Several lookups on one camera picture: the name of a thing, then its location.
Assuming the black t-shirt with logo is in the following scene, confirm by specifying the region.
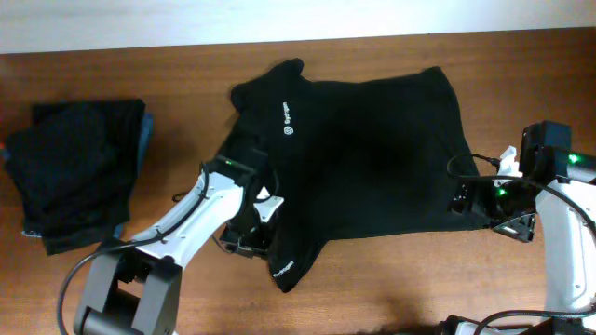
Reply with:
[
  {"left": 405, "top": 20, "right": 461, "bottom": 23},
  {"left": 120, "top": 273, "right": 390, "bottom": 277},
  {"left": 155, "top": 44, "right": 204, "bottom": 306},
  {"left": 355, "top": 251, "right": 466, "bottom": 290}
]
[{"left": 227, "top": 59, "right": 483, "bottom": 293}]

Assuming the stack of folded dark clothes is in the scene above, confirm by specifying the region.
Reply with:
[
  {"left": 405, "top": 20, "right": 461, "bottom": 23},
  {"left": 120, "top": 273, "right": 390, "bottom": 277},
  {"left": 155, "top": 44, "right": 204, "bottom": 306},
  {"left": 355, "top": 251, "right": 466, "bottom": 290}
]
[{"left": 2, "top": 99, "right": 153, "bottom": 255}]

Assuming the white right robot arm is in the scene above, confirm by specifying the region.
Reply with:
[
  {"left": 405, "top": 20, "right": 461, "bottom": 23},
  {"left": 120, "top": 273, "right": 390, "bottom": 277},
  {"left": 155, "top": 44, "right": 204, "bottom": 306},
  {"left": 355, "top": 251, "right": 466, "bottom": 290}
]
[{"left": 442, "top": 144, "right": 595, "bottom": 334}]

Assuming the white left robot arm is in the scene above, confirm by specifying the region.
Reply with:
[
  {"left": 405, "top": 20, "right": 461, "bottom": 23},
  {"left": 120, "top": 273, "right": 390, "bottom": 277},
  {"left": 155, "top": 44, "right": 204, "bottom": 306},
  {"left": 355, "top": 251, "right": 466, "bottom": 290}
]
[{"left": 73, "top": 152, "right": 284, "bottom": 334}]

